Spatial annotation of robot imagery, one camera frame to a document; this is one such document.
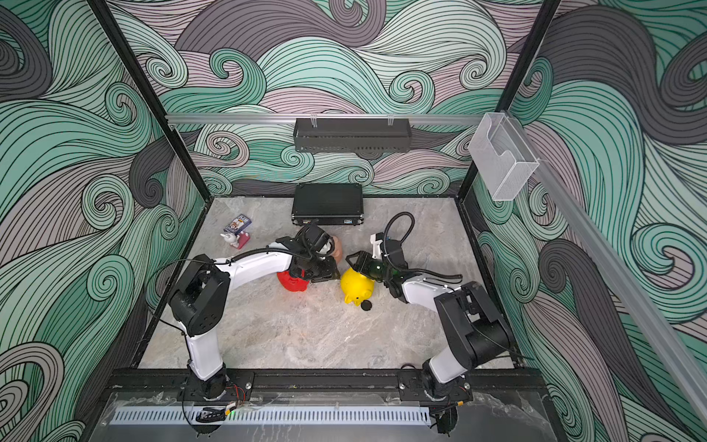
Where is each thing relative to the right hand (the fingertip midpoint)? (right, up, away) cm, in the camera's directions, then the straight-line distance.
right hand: (347, 262), depth 88 cm
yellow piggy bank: (+3, -7, -4) cm, 9 cm away
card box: (-44, +12, +20) cm, 50 cm away
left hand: (-3, -4, 0) cm, 5 cm away
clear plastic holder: (+48, +33, -6) cm, 59 cm away
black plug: (+6, -14, 0) cm, 15 cm away
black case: (-3, +20, +23) cm, 31 cm away
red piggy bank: (-18, -6, -3) cm, 19 cm away
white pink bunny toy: (-41, +6, +12) cm, 44 cm away
